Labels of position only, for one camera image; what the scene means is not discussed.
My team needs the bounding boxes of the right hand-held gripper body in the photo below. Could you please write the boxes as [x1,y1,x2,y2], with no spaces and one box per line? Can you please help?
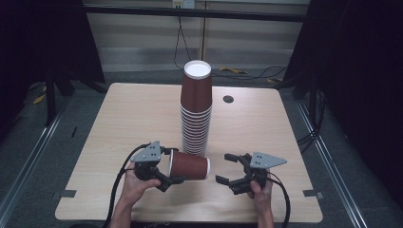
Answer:
[248,151,288,188]

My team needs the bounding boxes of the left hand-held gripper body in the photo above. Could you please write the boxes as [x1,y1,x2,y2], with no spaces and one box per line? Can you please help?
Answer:
[129,140,163,182]

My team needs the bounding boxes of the brown ribbed paper cup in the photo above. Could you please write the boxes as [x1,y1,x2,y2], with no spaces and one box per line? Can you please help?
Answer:
[167,149,211,181]

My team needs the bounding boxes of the stack of brown paper cups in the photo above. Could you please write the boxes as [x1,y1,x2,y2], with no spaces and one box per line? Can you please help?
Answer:
[180,60,213,157]

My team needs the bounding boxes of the person's right hand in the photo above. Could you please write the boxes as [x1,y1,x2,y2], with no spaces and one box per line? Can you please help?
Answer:
[246,170,275,216]

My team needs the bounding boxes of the person's left hand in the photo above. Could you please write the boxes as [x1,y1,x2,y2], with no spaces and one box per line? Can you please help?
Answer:
[121,170,163,207]

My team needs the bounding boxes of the yellow strip on floor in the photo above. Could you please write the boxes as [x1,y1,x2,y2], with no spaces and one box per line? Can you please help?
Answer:
[219,66,249,75]

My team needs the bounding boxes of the black metal stand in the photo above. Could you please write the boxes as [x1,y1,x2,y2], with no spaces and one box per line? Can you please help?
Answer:
[44,67,59,127]

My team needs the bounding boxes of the dark curtain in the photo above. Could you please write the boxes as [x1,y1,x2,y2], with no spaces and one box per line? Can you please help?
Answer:
[283,0,403,210]
[0,0,106,141]

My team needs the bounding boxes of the yellow tape piece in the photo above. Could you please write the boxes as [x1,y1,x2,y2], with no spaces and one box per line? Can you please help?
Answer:
[32,85,48,105]

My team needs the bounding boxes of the black horizontal bar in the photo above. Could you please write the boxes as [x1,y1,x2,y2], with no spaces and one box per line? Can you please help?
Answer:
[84,4,307,23]

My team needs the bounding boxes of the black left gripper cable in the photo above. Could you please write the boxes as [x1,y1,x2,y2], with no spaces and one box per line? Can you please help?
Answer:
[102,142,151,228]

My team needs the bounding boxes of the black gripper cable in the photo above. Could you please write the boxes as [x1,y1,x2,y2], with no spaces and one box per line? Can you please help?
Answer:
[265,176,292,228]
[102,142,151,228]

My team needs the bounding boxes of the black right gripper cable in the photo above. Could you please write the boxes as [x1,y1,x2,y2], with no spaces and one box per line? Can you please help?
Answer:
[265,176,292,228]

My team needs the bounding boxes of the black cable bundle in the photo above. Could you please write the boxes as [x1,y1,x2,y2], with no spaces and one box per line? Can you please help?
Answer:
[296,91,327,153]

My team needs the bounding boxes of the metal floor rail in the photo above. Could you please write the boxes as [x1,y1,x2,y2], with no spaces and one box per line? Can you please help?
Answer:
[296,100,369,228]
[0,94,69,219]

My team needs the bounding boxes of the black floor cable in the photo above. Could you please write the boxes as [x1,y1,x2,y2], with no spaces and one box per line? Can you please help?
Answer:
[211,65,289,81]

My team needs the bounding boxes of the black hanging wall cable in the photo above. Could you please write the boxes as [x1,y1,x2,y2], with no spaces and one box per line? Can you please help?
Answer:
[173,13,191,70]

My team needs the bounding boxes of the thin vertical wall pipe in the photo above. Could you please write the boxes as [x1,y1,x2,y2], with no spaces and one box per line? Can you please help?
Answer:
[201,1,207,61]

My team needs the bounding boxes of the white wall outlet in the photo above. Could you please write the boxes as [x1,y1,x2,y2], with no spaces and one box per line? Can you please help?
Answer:
[171,0,196,10]

